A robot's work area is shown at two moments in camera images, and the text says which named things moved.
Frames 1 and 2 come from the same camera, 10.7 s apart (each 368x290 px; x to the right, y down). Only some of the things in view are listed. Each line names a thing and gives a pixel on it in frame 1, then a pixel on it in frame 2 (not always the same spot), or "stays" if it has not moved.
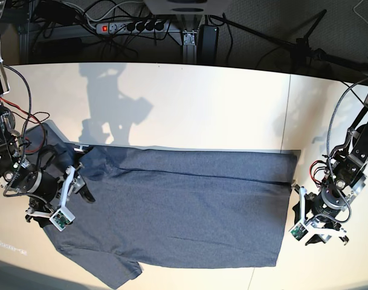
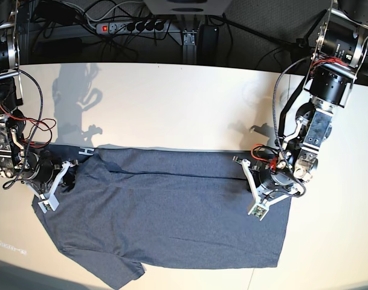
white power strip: [132, 26] stays
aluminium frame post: [189, 48] stays
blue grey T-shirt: [168, 208] stays
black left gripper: [46, 189] -> [49, 165]
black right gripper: [315, 206] -> [275, 177]
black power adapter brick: [207, 45] stays
